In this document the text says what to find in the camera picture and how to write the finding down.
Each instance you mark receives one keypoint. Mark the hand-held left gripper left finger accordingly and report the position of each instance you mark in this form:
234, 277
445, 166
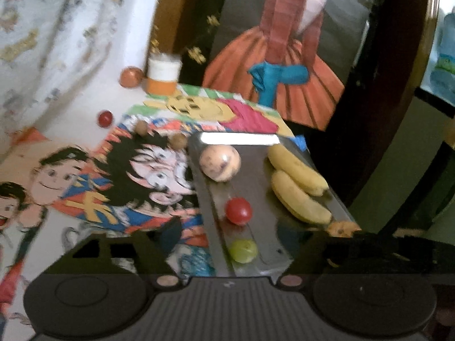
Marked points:
167, 236

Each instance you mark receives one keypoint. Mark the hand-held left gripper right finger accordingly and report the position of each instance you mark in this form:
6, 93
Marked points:
312, 252

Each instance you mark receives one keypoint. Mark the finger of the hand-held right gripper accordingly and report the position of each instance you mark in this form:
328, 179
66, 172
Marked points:
387, 247

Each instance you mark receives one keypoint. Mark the spotted banana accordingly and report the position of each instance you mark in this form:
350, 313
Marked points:
302, 202

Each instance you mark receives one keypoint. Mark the green grape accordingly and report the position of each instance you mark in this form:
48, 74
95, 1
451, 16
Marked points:
243, 250

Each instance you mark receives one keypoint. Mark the metal tray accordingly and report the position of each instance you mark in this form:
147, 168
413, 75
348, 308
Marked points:
263, 199

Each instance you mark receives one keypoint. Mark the red cherry tomato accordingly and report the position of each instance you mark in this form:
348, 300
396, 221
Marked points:
239, 211
105, 118

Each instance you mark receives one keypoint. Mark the banana with sticker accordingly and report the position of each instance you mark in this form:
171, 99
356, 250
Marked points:
295, 168

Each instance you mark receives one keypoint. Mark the brown longan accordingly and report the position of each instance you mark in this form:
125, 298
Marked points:
178, 141
141, 128

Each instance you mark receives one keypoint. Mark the cartoon boys drawing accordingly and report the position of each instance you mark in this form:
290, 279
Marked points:
53, 174

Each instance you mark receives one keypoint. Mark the white and orange jar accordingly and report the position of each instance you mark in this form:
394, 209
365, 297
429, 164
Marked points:
163, 74

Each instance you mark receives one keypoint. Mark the red-brown round fruit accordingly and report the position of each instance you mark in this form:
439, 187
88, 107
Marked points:
130, 77

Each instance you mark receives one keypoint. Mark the yellow flower twig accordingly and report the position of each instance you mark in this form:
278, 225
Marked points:
196, 55

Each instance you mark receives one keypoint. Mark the printed blanket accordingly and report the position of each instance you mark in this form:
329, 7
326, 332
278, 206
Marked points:
53, 25

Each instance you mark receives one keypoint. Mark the dark wooden frame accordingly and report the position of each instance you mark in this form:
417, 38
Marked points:
391, 78

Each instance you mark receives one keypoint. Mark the wall poster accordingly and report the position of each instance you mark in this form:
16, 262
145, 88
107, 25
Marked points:
291, 60

